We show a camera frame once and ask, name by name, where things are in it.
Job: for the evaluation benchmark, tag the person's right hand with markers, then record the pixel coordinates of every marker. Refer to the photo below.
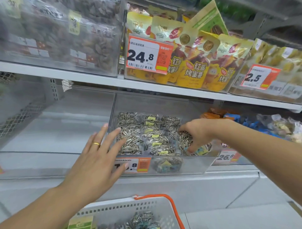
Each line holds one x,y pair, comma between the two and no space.
205,132

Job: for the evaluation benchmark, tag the person's left hand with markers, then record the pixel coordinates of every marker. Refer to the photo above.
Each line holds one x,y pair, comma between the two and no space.
94,169

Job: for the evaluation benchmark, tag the green snack packet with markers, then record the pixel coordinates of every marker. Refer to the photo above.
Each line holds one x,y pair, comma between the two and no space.
81,223

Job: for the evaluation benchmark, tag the white orange shopping basket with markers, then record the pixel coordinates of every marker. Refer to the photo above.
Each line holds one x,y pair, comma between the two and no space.
141,205

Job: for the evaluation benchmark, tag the sunflower seed packets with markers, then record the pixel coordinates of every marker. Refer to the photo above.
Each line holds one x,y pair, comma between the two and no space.
141,134

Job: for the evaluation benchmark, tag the white store shelf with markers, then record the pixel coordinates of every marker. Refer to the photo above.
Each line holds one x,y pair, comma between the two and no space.
165,88

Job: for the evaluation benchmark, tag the pile of seed packets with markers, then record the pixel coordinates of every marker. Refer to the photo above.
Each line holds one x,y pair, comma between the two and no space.
139,220

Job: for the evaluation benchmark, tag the person's right forearm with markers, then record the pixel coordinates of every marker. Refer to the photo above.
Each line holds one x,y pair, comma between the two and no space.
271,155

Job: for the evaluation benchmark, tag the bin of yellow snacks 2.5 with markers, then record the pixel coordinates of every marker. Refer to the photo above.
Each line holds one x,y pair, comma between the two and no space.
283,59

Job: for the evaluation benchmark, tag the orange white price tag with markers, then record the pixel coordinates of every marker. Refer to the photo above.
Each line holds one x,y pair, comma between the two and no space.
257,77
139,165
1,169
226,156
144,55

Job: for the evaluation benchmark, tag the orange and blue snack packets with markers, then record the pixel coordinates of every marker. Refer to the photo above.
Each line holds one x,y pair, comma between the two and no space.
236,162

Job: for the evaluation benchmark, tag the empty clear plastic bin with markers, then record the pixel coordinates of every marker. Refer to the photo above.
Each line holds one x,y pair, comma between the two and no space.
59,141

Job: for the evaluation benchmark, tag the stack of yellow snack bags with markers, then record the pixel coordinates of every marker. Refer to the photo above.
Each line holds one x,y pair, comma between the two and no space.
195,66

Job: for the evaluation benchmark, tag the pile of white popcorn bags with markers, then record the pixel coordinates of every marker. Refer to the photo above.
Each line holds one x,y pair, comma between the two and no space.
283,127

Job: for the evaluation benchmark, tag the white paper scrap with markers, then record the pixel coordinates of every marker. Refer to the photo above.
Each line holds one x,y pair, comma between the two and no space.
67,85

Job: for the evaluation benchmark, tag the green beige snack bag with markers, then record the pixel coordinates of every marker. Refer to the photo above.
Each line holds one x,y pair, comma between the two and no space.
207,21

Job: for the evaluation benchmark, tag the clear bin of nut bags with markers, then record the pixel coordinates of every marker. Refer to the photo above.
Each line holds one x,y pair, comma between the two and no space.
70,35

